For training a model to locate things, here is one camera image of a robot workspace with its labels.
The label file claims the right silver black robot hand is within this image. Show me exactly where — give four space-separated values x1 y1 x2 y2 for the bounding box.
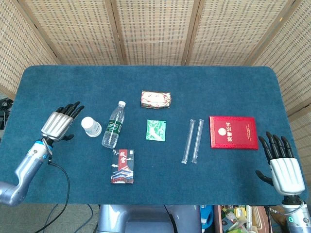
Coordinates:
255 132 306 196

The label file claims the box of assorted clutter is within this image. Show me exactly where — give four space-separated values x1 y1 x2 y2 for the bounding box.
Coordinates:
213 205 273 233

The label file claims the woven bamboo folding screen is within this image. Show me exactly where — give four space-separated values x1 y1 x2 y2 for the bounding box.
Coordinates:
0 0 311 185

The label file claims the dark palace print box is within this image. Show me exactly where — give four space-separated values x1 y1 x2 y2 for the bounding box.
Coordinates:
110 149 135 184

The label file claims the blue plastic object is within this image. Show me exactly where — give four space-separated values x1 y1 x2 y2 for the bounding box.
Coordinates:
200 205 216 230

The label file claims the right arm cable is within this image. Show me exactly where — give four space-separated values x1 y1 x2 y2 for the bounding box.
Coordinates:
268 200 306 216

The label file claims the white paper cup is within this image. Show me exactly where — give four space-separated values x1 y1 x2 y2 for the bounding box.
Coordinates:
81 116 102 138

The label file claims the gold red wrapped packet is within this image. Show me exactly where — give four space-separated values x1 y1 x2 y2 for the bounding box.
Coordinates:
140 90 172 110

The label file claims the blue felt table cover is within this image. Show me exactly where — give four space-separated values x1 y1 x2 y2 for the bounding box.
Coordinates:
0 65 309 207

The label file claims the grey robot torso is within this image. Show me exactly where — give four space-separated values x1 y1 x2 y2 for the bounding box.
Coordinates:
97 204 202 233

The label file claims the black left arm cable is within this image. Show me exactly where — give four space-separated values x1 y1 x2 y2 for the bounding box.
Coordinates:
34 160 70 233

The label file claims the black equipment on floor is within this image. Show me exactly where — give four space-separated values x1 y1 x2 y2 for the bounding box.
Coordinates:
0 97 13 131

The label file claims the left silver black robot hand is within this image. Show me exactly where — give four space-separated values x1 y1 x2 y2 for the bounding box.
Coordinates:
40 101 85 142

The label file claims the red certificate book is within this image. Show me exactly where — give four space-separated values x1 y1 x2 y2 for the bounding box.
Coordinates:
209 116 259 150

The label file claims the clear plastic water bottle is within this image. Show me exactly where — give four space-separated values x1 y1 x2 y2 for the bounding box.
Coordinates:
101 100 126 149

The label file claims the clear wrapped straw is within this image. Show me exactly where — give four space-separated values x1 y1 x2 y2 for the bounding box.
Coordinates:
191 118 204 164
181 118 196 165

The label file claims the green tea sachet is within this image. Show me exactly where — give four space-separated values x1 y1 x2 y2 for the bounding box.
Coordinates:
145 119 167 141

